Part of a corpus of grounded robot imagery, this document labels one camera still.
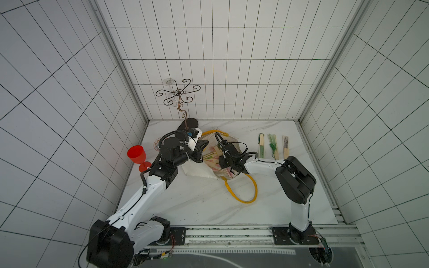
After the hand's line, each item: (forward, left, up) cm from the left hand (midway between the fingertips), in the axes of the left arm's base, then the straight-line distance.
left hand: (205, 144), depth 75 cm
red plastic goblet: (0, +35, -9) cm, 36 cm away
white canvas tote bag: (0, -5, +3) cm, 5 cm away
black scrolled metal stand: (+32, +17, +5) cm, 37 cm away
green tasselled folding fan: (+18, -42, -24) cm, 52 cm away
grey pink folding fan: (+16, -50, -24) cm, 57 cm away
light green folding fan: (+21, -34, -25) cm, 47 cm away
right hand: (+9, -9, -22) cm, 25 cm away
